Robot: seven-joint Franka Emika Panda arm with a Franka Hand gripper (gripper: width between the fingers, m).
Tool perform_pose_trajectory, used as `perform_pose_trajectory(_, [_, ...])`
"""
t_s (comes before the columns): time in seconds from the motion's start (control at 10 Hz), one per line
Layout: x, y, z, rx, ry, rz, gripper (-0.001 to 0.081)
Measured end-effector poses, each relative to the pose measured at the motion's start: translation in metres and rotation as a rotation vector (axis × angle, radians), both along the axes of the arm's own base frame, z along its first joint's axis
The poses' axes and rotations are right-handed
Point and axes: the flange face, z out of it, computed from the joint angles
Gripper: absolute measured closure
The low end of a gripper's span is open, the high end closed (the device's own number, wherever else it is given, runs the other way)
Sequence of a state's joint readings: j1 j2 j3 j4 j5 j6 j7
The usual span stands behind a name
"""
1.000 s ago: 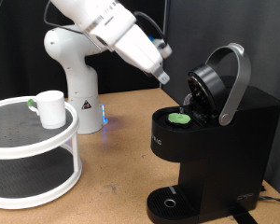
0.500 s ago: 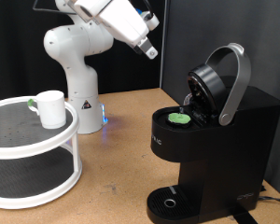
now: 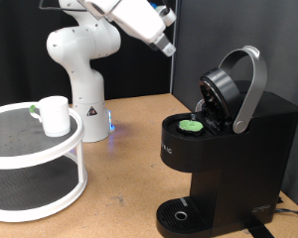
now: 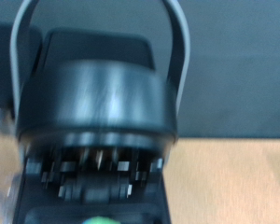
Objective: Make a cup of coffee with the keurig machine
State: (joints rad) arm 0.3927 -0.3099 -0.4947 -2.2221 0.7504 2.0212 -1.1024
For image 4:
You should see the black Keurig coffee machine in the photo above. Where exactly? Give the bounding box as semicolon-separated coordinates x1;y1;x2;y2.
0;0;191;224

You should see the coffee pod with green lid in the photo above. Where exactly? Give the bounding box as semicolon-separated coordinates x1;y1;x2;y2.
82;215;121;224

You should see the gray partition panel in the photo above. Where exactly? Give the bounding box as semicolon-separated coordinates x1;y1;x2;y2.
0;0;280;140

